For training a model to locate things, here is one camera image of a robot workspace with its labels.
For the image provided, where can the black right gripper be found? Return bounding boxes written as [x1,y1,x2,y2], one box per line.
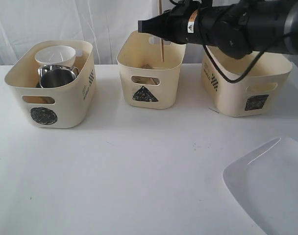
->
[138,0,213,45]

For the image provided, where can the wooden chopstick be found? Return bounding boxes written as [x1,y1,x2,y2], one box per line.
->
[158,0,164,63]
[131,75,160,86]

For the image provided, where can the white ceramic bowl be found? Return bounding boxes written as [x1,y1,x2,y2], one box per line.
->
[34,46,76,67]

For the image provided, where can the steel mug with wire handle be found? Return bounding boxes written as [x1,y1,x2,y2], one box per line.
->
[38,65,79,88]

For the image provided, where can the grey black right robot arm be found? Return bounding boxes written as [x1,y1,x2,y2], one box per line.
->
[138,0,298,59]

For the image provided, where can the cream bin with triangle mark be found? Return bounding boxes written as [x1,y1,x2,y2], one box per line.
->
[117,31,186,109]

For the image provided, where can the cream bin with square mark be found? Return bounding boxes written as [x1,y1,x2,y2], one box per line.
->
[201,53,293,117]

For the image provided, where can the cream bin with circle mark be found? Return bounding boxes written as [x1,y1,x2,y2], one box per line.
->
[4,40,96,128]

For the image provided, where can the white rectangular plate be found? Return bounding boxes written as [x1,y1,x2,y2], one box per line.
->
[223,137,298,235]

